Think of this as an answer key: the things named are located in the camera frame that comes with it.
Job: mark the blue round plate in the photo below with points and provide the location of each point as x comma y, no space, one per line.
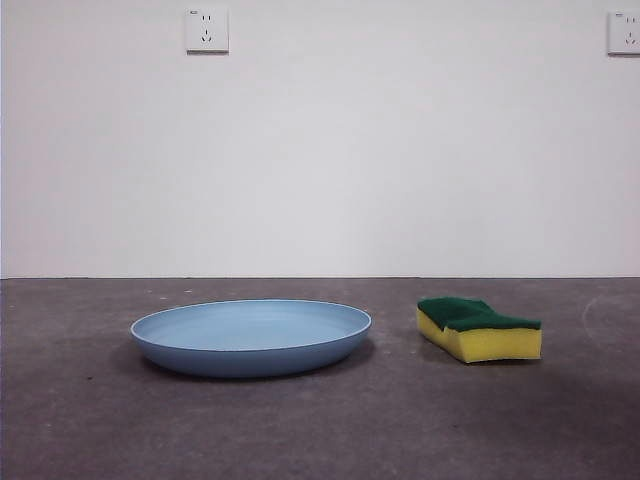
250,335

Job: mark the yellow sponge with green pad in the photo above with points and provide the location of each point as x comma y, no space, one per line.
492,342

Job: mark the white wall socket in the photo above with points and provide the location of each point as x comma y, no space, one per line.
625,34
208,30

